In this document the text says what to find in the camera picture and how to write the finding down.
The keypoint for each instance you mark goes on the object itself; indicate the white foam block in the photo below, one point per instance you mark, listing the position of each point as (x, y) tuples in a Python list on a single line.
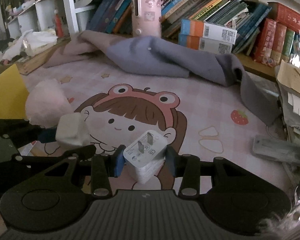
[(72, 132)]

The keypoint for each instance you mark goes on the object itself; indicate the red thick book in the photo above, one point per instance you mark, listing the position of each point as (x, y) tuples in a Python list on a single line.
[(284, 15)]

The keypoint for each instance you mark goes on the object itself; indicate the grey purple blanket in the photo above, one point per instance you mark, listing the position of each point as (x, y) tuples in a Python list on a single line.
[(149, 55)]

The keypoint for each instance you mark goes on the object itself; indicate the large white plug charger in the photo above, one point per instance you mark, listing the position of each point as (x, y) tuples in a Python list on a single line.
[(145, 156)]

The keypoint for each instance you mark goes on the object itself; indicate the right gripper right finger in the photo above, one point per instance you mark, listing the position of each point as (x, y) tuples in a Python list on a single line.
[(186, 167)]

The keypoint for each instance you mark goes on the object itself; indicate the small white red box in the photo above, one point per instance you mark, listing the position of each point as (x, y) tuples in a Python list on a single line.
[(26, 150)]

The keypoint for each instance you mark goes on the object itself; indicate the white tissue pack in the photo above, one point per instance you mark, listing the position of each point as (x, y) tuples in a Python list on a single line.
[(36, 42)]

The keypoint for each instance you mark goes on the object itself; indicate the pink plush toy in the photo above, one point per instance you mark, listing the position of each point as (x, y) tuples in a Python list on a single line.
[(46, 104)]

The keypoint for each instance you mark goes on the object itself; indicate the upper orange blue white box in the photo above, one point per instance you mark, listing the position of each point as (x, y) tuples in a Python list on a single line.
[(208, 30)]

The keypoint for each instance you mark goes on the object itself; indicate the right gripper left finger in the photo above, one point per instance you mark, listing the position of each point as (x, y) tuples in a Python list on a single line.
[(103, 167)]

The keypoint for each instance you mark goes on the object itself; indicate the cartoon girl desk mat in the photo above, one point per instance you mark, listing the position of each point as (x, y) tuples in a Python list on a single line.
[(194, 115)]

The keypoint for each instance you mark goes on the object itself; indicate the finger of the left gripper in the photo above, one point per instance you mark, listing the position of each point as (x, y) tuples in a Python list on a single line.
[(65, 157)]

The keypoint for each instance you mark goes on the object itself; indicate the grey stapler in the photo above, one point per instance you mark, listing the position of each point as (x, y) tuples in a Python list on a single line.
[(276, 150)]

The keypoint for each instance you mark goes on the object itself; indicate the pink cylindrical humidifier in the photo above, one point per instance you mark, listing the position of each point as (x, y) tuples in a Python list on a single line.
[(146, 15)]

